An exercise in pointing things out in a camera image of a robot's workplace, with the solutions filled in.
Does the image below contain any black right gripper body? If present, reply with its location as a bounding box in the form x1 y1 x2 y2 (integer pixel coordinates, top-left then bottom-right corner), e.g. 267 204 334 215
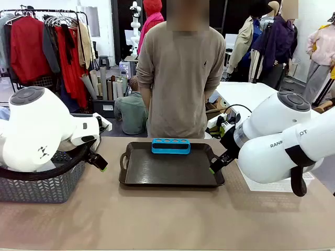
219 129 240 161

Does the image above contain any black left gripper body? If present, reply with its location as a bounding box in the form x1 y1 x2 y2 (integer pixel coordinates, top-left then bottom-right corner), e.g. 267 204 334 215
86 146 103 165

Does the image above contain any person's right forearm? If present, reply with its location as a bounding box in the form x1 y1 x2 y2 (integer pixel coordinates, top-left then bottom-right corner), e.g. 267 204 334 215
136 73 153 110

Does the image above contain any person's left forearm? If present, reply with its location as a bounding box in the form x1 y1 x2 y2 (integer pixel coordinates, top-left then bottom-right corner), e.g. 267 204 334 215
205 73 222 102

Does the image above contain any cardboard box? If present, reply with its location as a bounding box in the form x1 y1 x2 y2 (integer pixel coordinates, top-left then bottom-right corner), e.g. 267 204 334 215
205 96 232 120

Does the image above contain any black storage box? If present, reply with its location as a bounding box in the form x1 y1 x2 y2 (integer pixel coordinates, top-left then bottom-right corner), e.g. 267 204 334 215
91 98 116 119

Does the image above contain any dark brown serving tray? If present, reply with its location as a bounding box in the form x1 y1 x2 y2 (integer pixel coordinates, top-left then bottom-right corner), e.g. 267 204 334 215
119 142 226 188

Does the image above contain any blue tube rack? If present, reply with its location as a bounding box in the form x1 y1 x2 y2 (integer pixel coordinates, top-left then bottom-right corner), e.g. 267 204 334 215
151 138 191 155

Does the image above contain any white plastic basket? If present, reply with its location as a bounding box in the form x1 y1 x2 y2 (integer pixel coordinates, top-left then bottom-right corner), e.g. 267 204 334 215
237 159 315 193

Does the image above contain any white table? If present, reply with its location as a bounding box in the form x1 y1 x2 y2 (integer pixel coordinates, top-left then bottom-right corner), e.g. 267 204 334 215
214 81 322 116

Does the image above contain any seated person green shirt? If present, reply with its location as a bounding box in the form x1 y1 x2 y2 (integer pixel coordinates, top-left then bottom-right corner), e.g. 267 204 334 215
114 75 149 136

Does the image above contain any white paper roll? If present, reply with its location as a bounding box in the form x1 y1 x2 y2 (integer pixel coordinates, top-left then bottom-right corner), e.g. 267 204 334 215
80 74 98 100

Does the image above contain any grey paper roll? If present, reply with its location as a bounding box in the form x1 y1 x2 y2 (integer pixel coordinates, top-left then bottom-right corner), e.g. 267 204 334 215
100 66 108 101

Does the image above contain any red dress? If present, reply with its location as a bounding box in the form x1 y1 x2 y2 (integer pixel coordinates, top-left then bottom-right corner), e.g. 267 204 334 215
54 26 88 108

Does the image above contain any person in beige sweater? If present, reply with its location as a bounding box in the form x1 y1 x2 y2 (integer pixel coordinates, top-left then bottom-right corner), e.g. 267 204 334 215
136 20 227 139

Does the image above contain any white device purple light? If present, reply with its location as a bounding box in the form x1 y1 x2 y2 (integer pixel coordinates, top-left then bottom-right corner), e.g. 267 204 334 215
119 60 136 79

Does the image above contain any beige coat mannequin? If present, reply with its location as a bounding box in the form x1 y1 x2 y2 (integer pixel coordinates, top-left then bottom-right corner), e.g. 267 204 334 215
226 1 264 82

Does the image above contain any black tripod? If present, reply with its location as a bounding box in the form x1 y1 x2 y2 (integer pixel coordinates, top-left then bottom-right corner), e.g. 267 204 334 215
312 78 335 107

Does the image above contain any purple jacket mannequin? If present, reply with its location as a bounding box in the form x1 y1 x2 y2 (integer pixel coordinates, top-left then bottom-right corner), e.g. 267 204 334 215
251 0 299 89

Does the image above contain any beige garment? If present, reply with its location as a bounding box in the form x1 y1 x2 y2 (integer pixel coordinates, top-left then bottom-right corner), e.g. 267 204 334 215
77 20 96 70

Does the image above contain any dark grey garment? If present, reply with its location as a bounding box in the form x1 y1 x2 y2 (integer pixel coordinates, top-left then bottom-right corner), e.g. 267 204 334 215
43 23 61 74

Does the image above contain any black scarf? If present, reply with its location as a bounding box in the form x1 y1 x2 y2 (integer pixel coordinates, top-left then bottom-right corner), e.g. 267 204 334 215
61 24 76 65

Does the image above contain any red jacket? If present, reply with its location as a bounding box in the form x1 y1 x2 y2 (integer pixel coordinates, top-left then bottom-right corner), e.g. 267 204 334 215
10 16 53 84

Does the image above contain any pink sweater mannequin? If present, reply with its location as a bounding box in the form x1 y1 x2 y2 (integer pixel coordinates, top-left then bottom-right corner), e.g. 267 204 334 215
303 12 335 105

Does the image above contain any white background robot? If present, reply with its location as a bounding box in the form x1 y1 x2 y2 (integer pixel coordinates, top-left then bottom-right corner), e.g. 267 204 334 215
129 1 142 57

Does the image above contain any light grey shirt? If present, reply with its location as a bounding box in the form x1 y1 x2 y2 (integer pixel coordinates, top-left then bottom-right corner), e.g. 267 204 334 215
0 13 14 70

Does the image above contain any red hooded mannequin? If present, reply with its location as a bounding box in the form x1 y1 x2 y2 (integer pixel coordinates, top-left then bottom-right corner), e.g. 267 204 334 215
137 0 165 55

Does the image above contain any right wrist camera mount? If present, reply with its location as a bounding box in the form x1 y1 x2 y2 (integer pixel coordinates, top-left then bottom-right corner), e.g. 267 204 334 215
208 113 238 136

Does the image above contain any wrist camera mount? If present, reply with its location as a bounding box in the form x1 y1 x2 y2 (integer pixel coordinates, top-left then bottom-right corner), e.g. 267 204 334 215
208 113 238 136
92 112 113 132

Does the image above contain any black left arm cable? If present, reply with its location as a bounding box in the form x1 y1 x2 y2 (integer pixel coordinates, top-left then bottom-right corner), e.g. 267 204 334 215
0 142 92 181

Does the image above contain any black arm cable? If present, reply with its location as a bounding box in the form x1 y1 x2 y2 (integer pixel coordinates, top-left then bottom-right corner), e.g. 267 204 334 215
0 142 92 181
284 145 325 197

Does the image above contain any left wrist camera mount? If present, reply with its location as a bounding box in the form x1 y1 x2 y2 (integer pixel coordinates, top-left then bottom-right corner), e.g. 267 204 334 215
92 112 113 132

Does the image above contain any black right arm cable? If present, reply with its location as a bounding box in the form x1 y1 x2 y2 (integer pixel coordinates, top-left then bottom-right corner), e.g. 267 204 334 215
284 145 325 197

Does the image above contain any wall mirror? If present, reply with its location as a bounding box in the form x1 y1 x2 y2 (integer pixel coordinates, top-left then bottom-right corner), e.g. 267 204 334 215
83 5 101 38

